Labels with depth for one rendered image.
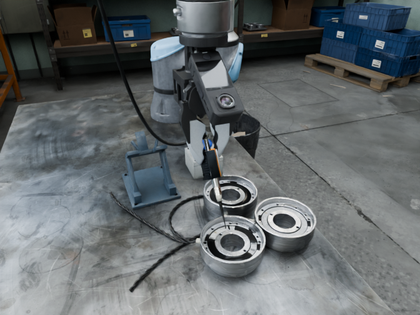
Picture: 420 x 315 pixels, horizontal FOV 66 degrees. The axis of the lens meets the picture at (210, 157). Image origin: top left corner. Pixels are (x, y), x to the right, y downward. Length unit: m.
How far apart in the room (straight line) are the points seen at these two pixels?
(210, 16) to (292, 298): 0.41
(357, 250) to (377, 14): 3.00
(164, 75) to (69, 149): 0.33
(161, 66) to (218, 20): 0.51
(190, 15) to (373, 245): 1.60
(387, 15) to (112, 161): 3.72
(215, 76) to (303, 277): 0.33
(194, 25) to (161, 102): 0.56
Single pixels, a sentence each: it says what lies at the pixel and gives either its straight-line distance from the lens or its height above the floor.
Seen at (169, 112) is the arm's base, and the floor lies 0.83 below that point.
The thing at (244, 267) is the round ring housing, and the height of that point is 0.83.
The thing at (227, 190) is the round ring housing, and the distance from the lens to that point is 0.66.
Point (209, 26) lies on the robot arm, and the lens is 0.46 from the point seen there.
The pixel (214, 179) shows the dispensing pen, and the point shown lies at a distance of 0.55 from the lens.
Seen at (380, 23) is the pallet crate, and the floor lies 0.64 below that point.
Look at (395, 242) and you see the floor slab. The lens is 1.94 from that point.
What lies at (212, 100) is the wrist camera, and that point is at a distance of 0.43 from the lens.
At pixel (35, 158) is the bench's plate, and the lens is 0.92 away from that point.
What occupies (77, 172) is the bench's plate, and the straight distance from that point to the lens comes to 0.81.
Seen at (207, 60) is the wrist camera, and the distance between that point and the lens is 0.48.
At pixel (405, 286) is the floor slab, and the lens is 1.75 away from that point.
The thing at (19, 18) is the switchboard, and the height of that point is 0.71.
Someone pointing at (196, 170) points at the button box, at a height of 0.82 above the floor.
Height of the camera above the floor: 1.22
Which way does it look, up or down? 31 degrees down
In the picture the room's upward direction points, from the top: straight up
